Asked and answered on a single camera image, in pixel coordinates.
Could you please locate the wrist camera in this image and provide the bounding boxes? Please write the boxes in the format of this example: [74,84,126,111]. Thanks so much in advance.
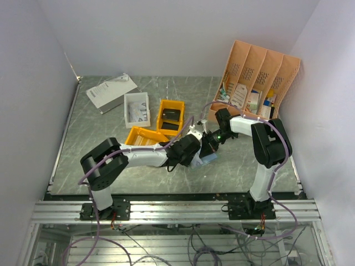
[187,125,203,141]
[197,119,208,134]

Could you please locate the red white box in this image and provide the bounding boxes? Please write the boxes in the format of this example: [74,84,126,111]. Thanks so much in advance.
[246,90,261,112]

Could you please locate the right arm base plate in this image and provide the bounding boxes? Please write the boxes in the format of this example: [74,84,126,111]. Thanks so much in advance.
[221,193,276,220]

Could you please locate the blue white box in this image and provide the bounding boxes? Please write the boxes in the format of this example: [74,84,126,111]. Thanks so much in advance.
[260,94,277,119]

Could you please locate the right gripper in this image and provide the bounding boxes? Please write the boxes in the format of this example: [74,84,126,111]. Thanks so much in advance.
[199,129,236,158]

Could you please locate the white bin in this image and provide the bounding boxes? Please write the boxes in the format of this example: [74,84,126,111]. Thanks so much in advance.
[124,93,151,129]

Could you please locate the yellow bin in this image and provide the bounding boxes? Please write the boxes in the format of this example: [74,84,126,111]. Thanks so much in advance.
[156,99,185,137]
[125,126,169,146]

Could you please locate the aluminium rail frame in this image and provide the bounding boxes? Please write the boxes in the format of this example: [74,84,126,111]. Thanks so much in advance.
[18,199,335,265]

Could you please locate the black cards stack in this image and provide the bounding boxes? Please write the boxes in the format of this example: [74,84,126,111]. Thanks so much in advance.
[161,109,181,131]

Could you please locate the orange file organizer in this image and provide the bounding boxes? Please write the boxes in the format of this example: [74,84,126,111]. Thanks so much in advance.
[207,40,301,122]

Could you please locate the white oval paint palette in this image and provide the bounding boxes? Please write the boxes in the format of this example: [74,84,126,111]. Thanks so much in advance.
[231,83,248,109]

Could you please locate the gold cards stack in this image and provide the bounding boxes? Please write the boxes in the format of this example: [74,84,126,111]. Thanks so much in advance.
[134,135,157,146]

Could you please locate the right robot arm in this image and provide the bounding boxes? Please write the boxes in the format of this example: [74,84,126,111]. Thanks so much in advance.
[200,108,292,219]

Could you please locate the grey white booklet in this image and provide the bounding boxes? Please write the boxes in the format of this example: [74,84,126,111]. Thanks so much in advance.
[85,73,139,114]

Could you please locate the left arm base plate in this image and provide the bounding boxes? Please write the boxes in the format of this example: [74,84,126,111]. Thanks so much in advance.
[79,199,131,221]

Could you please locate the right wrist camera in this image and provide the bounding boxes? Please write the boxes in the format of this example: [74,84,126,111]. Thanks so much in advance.
[197,119,208,134]

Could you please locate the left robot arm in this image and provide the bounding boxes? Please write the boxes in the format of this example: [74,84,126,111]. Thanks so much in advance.
[80,134,201,220]

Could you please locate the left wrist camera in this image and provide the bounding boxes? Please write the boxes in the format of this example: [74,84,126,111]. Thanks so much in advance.
[187,125,203,141]

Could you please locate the silver VIP cards stack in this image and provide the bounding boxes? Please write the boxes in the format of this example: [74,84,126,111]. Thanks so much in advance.
[128,101,148,122]

